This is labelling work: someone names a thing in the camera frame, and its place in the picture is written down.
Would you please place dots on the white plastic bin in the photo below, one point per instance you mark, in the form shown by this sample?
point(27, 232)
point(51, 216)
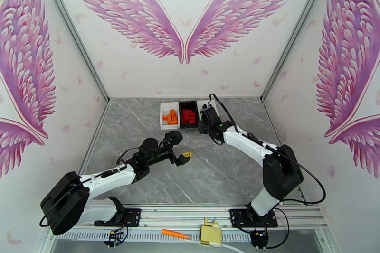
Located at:
point(166, 106)
point(202, 103)

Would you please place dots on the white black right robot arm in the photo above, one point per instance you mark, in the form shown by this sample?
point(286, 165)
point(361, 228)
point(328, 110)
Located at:
point(264, 201)

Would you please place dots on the black power connector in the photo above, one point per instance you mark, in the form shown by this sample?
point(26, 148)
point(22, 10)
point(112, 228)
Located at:
point(259, 238)

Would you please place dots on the yellow plastic box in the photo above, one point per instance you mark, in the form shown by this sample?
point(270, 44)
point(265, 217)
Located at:
point(210, 234)

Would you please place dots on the orange marker pen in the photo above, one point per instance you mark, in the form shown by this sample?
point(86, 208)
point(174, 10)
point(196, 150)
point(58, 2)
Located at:
point(175, 233)

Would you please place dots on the aluminium table edge strip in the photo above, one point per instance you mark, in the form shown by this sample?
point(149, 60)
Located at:
point(274, 126)
point(93, 142)

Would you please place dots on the aluminium mounting rail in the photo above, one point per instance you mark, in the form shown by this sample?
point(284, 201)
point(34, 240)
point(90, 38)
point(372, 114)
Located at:
point(184, 216)

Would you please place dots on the white tube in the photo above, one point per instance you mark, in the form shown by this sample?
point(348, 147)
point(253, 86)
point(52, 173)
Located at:
point(228, 247)

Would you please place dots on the aluminium frame post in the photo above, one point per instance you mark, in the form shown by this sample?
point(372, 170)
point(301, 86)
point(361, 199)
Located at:
point(297, 32)
point(72, 32)

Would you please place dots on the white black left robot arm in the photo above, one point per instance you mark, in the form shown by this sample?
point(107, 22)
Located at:
point(101, 182)

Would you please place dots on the black plastic bin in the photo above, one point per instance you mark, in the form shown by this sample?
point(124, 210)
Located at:
point(188, 105)

